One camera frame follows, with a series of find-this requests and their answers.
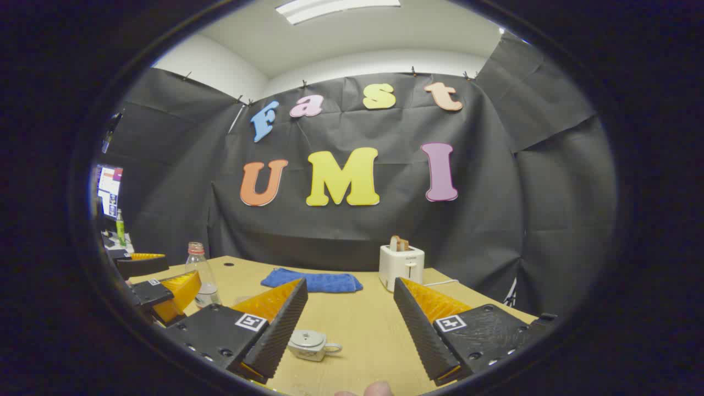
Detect white side table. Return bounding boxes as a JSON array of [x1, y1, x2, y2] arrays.
[[102, 230, 135, 259]]

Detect computer monitor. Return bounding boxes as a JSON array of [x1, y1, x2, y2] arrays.
[[95, 164, 124, 221]]

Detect black block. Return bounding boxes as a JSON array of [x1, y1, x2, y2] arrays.
[[531, 312, 559, 332]]

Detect ceiling light panel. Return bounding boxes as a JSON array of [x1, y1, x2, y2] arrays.
[[275, 0, 402, 25]]

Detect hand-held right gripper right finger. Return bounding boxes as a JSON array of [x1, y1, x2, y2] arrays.
[[393, 277, 538, 387]]

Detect clear plastic water bottle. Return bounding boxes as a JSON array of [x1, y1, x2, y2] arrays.
[[185, 242, 222, 309]]

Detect white teacup lid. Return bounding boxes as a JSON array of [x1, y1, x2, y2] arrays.
[[290, 330, 326, 350]]

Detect white ceramic teacup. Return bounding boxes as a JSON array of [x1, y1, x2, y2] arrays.
[[287, 330, 343, 362]]

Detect black backdrop cloth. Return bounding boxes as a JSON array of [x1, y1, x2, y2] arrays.
[[102, 33, 617, 317]]

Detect blue towel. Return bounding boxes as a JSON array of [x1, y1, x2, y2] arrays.
[[260, 268, 364, 293]]

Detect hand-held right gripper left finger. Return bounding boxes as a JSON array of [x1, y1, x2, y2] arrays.
[[165, 278, 309, 384]]

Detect white toaster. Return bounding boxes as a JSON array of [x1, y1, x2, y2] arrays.
[[378, 245, 425, 292]]

